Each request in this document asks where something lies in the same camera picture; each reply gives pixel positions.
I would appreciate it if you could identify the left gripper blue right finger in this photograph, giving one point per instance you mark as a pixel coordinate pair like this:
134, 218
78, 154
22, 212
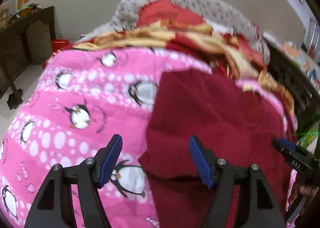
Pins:
257, 204

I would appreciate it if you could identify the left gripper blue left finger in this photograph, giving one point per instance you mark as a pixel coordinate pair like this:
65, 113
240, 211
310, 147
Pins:
53, 205

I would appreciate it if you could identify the dark red fleece garment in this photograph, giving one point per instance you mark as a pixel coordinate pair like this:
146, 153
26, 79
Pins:
236, 125

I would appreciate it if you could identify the person right hand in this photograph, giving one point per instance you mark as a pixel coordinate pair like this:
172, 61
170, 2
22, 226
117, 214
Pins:
304, 190

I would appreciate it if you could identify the pink penguin print blanket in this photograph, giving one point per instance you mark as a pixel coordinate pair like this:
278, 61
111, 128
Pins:
82, 99

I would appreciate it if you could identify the yellow red patterned blanket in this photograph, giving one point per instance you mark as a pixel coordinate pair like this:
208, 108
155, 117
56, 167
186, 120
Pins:
202, 42

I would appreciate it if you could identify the red plastic bin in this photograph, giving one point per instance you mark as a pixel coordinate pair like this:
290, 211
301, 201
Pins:
59, 44

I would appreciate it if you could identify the red fringed cushion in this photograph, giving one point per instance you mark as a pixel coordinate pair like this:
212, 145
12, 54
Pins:
167, 13

